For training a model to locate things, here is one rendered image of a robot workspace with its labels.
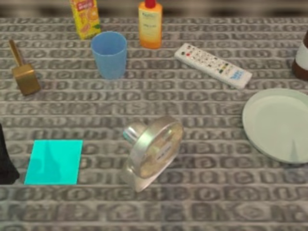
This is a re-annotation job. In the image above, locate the silver round metal object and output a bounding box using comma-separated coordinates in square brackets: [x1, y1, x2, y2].
[122, 115, 184, 193]

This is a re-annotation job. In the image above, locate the blue plastic cup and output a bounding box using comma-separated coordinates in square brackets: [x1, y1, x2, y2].
[90, 31, 128, 80]

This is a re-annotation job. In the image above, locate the white remote control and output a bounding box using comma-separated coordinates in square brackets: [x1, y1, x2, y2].
[174, 43, 253, 90]

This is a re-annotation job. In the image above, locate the orange bottle with red cap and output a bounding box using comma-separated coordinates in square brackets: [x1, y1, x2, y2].
[138, 0, 163, 50]

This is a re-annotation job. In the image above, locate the pale green plate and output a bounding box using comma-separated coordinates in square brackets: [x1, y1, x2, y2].
[242, 88, 308, 165]

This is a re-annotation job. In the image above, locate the cyan mat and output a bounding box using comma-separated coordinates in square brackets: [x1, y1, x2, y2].
[24, 140, 84, 186]

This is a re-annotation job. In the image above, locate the brown and white bottle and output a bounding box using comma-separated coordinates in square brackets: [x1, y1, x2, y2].
[292, 30, 308, 81]

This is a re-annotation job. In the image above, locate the yellow juice carton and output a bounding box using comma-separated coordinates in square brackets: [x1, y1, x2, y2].
[69, 0, 102, 40]

